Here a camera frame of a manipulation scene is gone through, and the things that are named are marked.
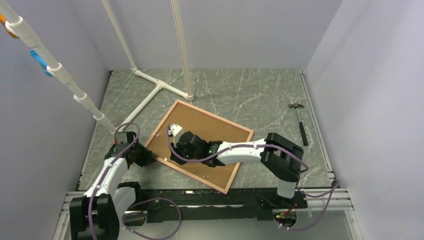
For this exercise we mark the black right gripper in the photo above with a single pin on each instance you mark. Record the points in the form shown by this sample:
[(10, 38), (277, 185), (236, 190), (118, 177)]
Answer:
[(173, 157)]

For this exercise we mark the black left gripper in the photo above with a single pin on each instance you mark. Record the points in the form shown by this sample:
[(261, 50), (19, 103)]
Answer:
[(148, 157)]

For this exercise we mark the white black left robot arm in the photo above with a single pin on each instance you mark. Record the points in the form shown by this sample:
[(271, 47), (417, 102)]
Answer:
[(97, 214)]

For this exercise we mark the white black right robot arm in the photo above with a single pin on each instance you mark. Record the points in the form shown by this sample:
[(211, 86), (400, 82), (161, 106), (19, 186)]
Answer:
[(282, 157)]

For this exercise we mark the blue pipe peg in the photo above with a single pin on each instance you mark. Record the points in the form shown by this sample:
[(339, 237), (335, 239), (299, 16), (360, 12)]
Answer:
[(41, 62)]

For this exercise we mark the white pvc pipe stand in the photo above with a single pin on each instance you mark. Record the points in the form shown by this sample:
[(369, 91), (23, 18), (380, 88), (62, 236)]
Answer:
[(53, 29)]

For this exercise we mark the orange pipe peg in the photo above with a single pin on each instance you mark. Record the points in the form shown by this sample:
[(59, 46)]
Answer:
[(3, 21)]

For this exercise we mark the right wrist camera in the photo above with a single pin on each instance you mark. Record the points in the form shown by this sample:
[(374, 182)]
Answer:
[(175, 131)]

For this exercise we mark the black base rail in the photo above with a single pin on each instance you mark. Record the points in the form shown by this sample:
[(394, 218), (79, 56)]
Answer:
[(160, 205)]

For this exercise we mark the black handled claw hammer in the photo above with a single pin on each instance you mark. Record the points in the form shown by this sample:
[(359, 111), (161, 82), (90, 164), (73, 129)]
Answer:
[(297, 107)]

